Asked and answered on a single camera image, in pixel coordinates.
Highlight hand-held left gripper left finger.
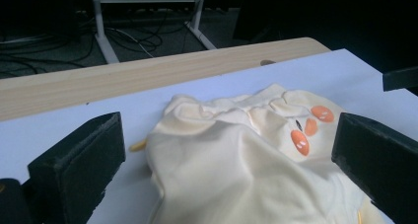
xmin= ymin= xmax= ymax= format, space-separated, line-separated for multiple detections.
xmin=21 ymin=112 xmax=126 ymax=224

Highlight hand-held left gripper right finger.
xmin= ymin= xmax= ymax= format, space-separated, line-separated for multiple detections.
xmin=331 ymin=112 xmax=418 ymax=224

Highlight white metal stand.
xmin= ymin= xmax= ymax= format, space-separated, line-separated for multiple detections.
xmin=91 ymin=0 xmax=218 ymax=64

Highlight pale yellow baby garment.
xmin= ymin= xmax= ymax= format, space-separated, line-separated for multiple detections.
xmin=128 ymin=83 xmax=388 ymax=224

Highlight white floor cable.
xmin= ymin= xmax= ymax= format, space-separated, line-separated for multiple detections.
xmin=104 ymin=26 xmax=156 ymax=59

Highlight black floor cable tangle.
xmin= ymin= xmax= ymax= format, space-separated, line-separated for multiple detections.
xmin=0 ymin=30 xmax=98 ymax=79

